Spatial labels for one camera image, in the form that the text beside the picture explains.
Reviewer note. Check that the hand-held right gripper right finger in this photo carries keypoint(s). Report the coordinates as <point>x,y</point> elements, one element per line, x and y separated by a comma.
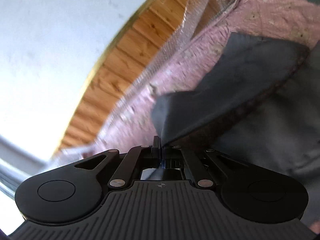
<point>165,155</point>

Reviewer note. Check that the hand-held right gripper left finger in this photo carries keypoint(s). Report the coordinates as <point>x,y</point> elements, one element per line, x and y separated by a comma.
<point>156,151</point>

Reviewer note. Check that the grey pants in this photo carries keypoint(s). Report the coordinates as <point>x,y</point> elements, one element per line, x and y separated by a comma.
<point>225,92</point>

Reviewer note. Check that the clear bubble wrap sheet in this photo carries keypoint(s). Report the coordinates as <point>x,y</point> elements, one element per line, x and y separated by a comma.
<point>175,47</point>

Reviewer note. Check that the pink printed blanket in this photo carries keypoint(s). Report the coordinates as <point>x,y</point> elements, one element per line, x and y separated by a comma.
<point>275,12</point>

